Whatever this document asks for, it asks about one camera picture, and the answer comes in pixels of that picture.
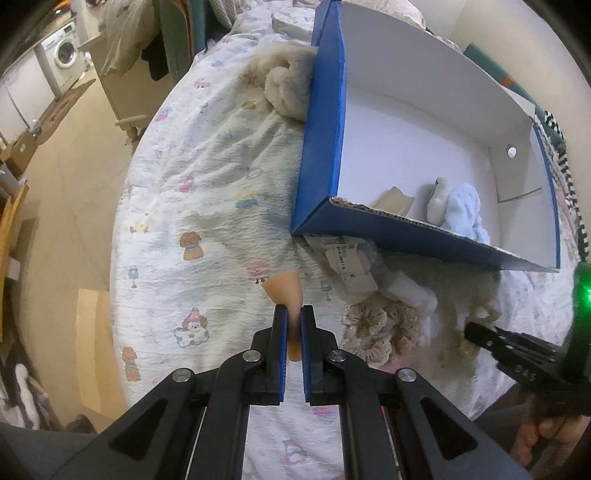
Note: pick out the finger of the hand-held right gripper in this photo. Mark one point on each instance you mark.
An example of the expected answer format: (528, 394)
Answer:
(508, 350)

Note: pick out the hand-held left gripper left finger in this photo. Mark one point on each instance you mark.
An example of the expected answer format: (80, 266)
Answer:
(279, 364)

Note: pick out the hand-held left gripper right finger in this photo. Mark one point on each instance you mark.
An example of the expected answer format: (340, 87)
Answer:
(306, 364)

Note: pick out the peach makeup sponge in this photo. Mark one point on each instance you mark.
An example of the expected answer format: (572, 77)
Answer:
(285, 288)

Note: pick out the blue cardboard box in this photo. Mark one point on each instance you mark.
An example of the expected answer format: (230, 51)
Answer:
(415, 129)

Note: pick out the person's right hand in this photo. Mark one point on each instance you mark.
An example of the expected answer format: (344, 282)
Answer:
(549, 431)

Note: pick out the cream fluffy plush cloth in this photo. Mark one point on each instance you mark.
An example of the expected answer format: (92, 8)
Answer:
(480, 302)

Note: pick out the beige lace scrunchie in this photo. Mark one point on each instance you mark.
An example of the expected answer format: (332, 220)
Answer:
(374, 330)

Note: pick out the clear labelled plastic packet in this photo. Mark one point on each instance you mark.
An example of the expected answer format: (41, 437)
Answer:
(346, 261)

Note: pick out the white cotton pad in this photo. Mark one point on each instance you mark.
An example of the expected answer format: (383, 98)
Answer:
(411, 291)

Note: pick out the light blue fluffy cloth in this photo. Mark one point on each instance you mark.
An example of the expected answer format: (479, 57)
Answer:
(467, 210)

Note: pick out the beige grey sock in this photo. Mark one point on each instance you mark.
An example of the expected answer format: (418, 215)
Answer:
(437, 199)

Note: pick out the black white striped cloth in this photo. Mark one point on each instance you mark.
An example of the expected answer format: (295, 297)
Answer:
(561, 152)

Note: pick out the printed white quilt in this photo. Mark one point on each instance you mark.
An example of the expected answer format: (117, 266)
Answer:
(207, 184)

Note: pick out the cream fluffy knotted scarf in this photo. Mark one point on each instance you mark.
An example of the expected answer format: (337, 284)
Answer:
(284, 81)

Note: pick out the cream wooden cabinet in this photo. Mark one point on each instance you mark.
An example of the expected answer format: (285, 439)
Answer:
(122, 92)

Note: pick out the dark hanging cloth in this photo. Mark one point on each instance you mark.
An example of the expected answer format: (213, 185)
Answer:
(156, 55)

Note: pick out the brown floor rug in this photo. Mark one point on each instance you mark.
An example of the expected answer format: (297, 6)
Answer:
(62, 110)

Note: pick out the brown cardboard carton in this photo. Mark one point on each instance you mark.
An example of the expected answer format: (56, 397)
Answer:
(21, 152)

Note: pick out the white folded cloth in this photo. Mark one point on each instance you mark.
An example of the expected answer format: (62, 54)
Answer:
(293, 23)

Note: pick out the white washing machine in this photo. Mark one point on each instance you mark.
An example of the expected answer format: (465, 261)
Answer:
(62, 50)

